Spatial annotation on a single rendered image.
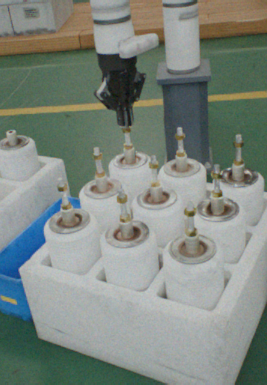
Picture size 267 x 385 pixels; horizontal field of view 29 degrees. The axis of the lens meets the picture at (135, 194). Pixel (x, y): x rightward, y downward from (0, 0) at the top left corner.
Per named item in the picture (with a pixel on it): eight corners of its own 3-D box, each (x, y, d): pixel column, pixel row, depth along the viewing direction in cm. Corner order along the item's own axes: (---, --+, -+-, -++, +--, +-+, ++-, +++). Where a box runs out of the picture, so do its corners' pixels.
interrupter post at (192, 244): (187, 244, 82) (186, 228, 80) (201, 247, 81) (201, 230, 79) (183, 253, 80) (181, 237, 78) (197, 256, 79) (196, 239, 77)
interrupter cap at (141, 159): (127, 151, 113) (127, 148, 112) (155, 158, 108) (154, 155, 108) (105, 165, 108) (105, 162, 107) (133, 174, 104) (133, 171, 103)
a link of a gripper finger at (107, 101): (95, 88, 96) (113, 102, 101) (90, 97, 96) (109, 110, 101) (104, 90, 95) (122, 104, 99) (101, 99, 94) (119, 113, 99)
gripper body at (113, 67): (116, 36, 100) (122, 82, 105) (85, 48, 95) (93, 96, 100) (145, 40, 95) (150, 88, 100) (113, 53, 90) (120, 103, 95)
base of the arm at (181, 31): (167, 65, 145) (162, 1, 136) (199, 62, 144) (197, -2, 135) (166, 75, 137) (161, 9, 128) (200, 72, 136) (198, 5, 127)
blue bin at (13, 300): (71, 233, 131) (62, 194, 125) (107, 242, 126) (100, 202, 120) (-8, 313, 109) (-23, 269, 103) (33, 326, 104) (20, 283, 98)
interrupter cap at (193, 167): (203, 177, 100) (203, 173, 99) (165, 180, 100) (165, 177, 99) (198, 159, 106) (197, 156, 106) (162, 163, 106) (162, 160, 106)
